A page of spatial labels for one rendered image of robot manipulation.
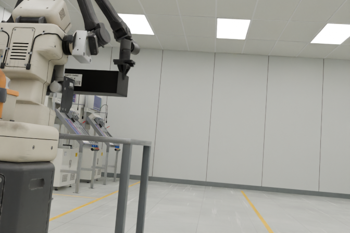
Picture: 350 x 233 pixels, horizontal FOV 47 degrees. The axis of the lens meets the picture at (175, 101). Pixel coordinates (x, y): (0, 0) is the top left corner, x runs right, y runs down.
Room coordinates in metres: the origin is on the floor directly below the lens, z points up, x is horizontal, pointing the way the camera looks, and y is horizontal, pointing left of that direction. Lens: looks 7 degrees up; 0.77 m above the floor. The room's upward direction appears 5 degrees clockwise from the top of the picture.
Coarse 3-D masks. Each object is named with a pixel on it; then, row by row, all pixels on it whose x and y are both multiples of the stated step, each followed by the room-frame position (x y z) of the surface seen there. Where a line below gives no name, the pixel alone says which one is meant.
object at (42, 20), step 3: (18, 18) 1.63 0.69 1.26; (21, 18) 1.64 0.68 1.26; (24, 18) 1.64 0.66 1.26; (27, 18) 1.63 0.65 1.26; (30, 18) 1.63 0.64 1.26; (33, 18) 1.63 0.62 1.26; (36, 18) 1.63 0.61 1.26; (39, 18) 1.62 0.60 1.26; (42, 18) 1.61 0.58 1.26; (15, 21) 1.63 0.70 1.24; (18, 21) 1.63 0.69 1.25; (21, 21) 1.64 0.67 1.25; (24, 21) 1.63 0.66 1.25; (27, 21) 1.63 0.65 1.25; (30, 21) 1.63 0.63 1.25; (33, 21) 1.63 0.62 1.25; (36, 21) 1.62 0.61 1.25; (39, 21) 1.61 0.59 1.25; (42, 21) 1.62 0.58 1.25; (45, 21) 1.64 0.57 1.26
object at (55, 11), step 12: (24, 0) 1.71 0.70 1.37; (36, 0) 1.70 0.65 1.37; (48, 0) 1.69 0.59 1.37; (60, 0) 1.69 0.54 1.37; (12, 12) 1.66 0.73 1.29; (24, 12) 1.64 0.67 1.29; (36, 12) 1.63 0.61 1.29; (48, 12) 1.62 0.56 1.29; (60, 12) 1.67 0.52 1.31; (60, 24) 1.68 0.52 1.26
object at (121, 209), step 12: (132, 144) 2.06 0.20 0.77; (144, 144) 2.30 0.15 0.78; (144, 156) 2.43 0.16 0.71; (144, 168) 2.43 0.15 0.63; (120, 180) 2.03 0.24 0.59; (144, 180) 2.43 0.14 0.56; (120, 192) 2.03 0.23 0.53; (144, 192) 2.43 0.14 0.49; (120, 204) 2.03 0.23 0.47; (144, 204) 2.43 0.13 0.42; (120, 216) 2.03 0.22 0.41; (144, 216) 2.45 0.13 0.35; (120, 228) 2.03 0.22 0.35
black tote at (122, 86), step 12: (72, 72) 1.97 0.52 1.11; (84, 72) 1.96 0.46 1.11; (96, 72) 1.95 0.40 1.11; (108, 72) 1.94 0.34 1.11; (120, 72) 1.96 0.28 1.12; (84, 84) 1.96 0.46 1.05; (96, 84) 1.95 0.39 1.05; (108, 84) 1.94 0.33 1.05; (120, 84) 1.98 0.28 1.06; (120, 96) 2.08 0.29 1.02
